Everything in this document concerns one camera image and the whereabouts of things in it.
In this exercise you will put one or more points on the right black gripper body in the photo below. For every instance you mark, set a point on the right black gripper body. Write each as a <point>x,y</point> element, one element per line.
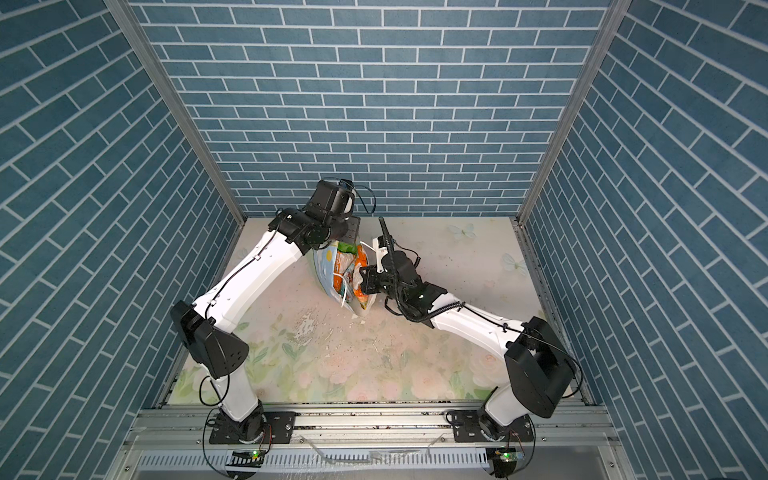
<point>379,282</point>

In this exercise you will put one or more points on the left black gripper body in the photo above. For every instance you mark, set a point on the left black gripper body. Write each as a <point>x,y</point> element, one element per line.
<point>344,229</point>

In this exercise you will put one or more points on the pastel printed paper bag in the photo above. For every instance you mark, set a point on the pastel printed paper bag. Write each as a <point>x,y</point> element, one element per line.
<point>323,263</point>

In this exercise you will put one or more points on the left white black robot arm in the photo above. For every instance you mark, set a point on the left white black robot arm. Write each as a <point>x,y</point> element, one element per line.
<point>206,327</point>

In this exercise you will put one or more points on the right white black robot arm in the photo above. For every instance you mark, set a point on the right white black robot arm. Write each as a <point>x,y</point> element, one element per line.
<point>538,367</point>

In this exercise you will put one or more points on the green snack packet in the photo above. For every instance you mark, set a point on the green snack packet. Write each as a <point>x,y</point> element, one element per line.
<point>344,247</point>

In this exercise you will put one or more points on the orange white snack packet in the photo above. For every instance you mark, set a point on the orange white snack packet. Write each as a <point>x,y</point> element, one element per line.
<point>347,276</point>

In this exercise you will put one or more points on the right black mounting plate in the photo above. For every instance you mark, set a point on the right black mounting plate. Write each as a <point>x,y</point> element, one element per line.
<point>472,426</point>

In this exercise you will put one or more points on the black mounting plate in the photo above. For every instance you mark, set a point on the black mounting plate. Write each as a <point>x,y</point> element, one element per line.
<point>258,428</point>
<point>472,426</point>

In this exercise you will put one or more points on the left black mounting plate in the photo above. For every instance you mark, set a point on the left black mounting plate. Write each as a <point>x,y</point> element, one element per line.
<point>258,428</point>

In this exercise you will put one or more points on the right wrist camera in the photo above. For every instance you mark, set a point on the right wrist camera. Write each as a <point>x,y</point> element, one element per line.
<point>380,248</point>

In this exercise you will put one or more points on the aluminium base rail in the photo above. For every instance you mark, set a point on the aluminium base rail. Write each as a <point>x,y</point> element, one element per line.
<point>577,442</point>

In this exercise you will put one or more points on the white slotted cable duct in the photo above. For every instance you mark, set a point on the white slotted cable duct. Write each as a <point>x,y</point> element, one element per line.
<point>308,460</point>

